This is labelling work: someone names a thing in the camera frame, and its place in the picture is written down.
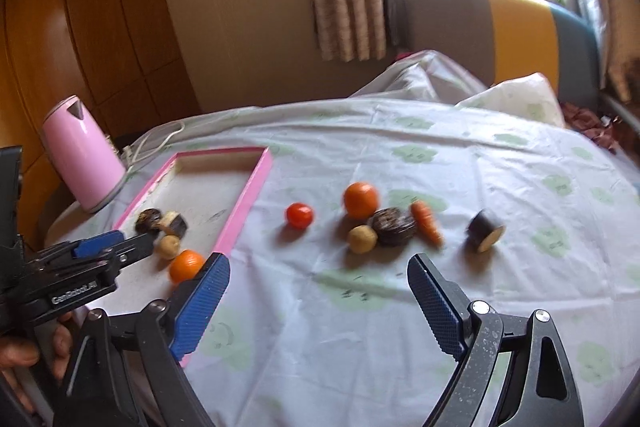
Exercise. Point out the dark brown water chestnut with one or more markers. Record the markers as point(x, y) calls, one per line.
point(392, 227)
point(147, 221)

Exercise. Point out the wooden wardrobe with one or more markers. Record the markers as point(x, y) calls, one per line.
point(75, 7)

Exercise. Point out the tan longan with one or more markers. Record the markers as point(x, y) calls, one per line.
point(362, 239)
point(169, 246)

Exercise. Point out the grey yellow blue headboard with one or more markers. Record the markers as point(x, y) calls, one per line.
point(450, 27)

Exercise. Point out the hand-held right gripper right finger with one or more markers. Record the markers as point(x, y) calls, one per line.
point(435, 307)

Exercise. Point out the dark red cloth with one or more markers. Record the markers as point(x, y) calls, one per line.
point(587, 122)

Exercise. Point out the person's left hand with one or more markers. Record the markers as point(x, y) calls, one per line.
point(20, 352)

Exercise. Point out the white printed pillow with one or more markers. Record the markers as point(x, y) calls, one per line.
point(520, 99)

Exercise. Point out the white green printed tablecloth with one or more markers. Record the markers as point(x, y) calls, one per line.
point(350, 147)

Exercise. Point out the eggplant piece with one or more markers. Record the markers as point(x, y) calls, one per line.
point(485, 232)
point(172, 223)

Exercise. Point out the orange carrot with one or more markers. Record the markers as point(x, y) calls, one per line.
point(425, 222)

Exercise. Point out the pink electric kettle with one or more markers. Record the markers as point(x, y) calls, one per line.
point(82, 152)

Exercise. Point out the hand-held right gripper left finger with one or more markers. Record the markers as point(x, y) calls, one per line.
point(200, 307)

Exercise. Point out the red tomato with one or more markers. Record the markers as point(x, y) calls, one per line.
point(300, 215)

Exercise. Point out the pink shallow box tray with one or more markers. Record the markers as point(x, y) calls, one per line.
point(210, 187)

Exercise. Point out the orange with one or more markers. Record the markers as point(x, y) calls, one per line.
point(361, 199)
point(185, 266)

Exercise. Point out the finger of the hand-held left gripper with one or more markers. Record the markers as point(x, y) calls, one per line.
point(97, 243)
point(132, 249)

